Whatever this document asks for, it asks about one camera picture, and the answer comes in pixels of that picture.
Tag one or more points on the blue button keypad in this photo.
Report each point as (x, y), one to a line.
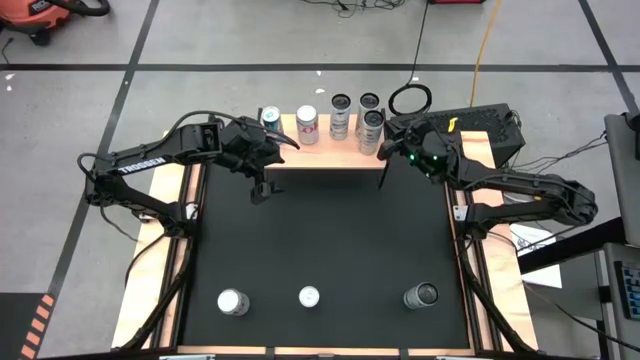
(631, 290)

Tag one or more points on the slim silver can red print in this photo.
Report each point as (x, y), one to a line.
(371, 137)

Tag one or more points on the black metal beam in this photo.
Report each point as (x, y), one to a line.
(575, 245)

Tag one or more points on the grey panel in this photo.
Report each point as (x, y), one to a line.
(620, 165)

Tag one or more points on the black computer case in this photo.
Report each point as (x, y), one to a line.
(485, 122)

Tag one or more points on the grey equipment cabinet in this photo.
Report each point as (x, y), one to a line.
(620, 340)

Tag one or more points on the wooden shelf black metal legs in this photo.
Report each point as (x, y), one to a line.
(330, 155)

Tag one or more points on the white can blue band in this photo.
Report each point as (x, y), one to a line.
(421, 295)

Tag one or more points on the silver Celsius can blue print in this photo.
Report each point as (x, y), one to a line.
(340, 120)

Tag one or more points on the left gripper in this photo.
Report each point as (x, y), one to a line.
(247, 147)

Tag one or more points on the Diet Coke can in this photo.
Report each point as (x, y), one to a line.
(307, 127)

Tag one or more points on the silver can white lid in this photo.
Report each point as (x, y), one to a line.
(233, 302)

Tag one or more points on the black table mat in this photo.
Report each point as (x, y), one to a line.
(330, 240)

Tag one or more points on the blue silver Red Bull can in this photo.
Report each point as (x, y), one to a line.
(271, 120)

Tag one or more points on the white printed paper sheet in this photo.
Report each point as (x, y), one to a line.
(542, 240)

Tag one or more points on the Red Bull Sugarfree can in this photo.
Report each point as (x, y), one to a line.
(309, 296)

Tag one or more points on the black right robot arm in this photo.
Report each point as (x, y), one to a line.
(530, 185)

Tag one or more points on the orange shop vacuum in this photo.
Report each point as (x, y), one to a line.
(35, 17)

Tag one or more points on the silver Celsius can orange print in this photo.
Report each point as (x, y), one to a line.
(367, 102)

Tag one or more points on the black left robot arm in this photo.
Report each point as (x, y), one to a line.
(145, 165)

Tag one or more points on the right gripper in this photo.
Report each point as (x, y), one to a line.
(425, 145)

